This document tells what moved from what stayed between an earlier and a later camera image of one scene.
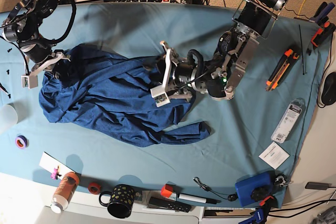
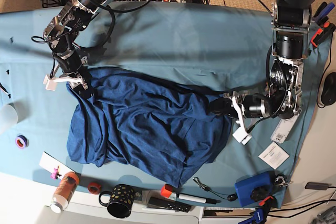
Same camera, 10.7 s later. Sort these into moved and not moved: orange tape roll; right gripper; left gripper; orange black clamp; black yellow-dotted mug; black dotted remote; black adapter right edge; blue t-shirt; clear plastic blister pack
Moved: right gripper; left gripper; blue t-shirt
Not moved: black yellow-dotted mug; black adapter right edge; orange tape roll; orange black clamp; black dotted remote; clear plastic blister pack
